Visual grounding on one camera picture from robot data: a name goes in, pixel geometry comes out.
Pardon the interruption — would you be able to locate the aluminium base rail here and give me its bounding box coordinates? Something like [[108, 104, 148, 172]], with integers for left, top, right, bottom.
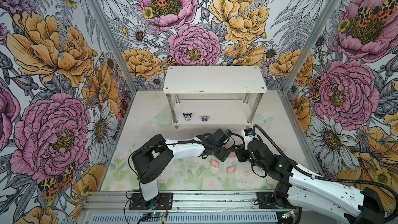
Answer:
[[79, 189, 347, 214]]

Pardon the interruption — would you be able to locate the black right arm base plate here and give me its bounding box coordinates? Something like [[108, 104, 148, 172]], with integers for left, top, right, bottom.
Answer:
[[254, 191, 279, 209]]

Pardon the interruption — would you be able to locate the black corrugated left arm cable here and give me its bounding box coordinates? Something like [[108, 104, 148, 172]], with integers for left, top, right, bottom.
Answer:
[[123, 132, 246, 218]]

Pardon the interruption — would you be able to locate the grey slotted cable duct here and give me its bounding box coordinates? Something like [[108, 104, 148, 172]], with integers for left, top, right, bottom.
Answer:
[[90, 212, 278, 224]]

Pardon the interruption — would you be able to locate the white two-tier shelf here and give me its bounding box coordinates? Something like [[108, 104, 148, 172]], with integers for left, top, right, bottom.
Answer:
[[163, 66, 267, 126]]

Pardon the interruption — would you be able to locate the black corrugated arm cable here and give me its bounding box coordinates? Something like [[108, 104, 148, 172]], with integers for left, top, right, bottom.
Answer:
[[252, 124, 398, 223], [123, 132, 246, 218]]

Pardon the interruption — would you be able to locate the aluminium corner post left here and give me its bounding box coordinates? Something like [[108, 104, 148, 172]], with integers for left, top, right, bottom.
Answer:
[[73, 0, 138, 94]]

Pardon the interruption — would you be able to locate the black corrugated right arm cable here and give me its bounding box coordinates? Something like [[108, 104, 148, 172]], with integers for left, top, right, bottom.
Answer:
[[252, 124, 398, 223]]

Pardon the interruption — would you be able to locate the pink pig toy centre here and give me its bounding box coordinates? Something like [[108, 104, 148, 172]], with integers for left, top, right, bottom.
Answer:
[[211, 160, 220, 169]]

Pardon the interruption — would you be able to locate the aluminium corner post right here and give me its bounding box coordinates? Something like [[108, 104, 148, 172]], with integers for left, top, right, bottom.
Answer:
[[281, 0, 355, 93]]

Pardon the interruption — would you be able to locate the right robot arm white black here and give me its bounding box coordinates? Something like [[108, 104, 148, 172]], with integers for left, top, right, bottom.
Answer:
[[236, 128, 385, 224]]

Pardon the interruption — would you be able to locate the aluminium corner post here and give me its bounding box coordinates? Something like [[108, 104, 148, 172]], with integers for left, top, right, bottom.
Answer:
[[281, 0, 355, 93], [73, 0, 138, 94]]

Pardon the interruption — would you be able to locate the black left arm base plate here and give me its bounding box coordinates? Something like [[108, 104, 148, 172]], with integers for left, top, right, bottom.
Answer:
[[128, 193, 174, 211]]

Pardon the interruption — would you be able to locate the purple black-eared figure toy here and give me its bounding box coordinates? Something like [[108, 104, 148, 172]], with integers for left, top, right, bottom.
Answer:
[[183, 113, 192, 122]]

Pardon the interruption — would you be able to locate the pink pig toy lower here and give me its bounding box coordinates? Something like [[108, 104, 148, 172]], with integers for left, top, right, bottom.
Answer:
[[227, 166, 236, 174]]

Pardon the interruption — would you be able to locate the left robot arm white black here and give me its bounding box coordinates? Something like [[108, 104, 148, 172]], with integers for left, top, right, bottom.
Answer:
[[129, 129, 241, 203]]

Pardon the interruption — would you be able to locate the green circuit board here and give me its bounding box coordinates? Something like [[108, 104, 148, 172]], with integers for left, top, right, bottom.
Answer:
[[142, 212, 164, 222]]

